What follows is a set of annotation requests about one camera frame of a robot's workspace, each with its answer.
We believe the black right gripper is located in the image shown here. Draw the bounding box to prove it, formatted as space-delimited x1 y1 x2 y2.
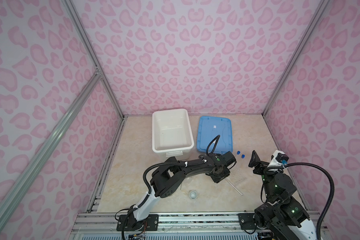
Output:
247 150 283 202

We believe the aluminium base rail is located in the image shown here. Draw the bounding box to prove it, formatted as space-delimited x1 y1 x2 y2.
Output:
69 212 273 240

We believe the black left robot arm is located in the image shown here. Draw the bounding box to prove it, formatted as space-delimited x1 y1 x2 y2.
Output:
131 152 237 222

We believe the left aluminium frame beam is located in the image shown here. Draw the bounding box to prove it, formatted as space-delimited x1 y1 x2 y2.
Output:
0 70 103 232

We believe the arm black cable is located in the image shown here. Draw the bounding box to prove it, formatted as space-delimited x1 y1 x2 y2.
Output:
119 134 221 240
262 161 336 240

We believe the blue plastic bin lid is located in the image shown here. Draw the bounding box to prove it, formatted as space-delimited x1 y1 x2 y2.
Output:
197 116 233 154

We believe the left rear corner post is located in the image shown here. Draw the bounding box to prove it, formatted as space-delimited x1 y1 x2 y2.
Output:
61 0 125 120

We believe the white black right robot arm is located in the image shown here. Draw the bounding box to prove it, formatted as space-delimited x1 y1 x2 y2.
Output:
238 151 318 240

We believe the white plastic storage bin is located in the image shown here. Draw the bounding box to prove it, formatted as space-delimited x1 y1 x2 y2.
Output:
152 109 195 161

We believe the small round glass dish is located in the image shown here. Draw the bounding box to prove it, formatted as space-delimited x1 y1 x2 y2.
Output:
189 190 198 200

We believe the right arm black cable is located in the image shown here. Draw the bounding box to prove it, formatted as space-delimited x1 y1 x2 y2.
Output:
262 161 336 240

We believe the aluminium corner frame post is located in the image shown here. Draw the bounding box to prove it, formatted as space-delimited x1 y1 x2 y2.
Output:
262 0 332 118

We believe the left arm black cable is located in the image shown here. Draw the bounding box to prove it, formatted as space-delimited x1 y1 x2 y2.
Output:
119 134 221 240

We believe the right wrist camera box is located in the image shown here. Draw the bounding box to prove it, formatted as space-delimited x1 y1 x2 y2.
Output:
271 150 289 166

